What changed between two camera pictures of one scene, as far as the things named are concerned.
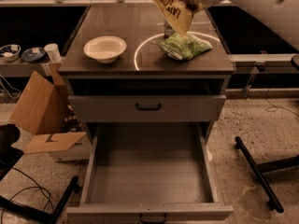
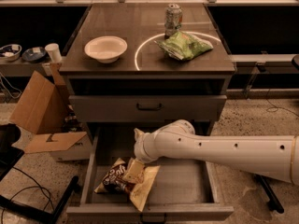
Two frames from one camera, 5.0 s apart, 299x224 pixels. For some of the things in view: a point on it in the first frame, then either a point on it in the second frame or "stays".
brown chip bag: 177,5 to 137,192
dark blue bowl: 33,54 stays
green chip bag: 183,49 stays
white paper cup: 53,51 stays
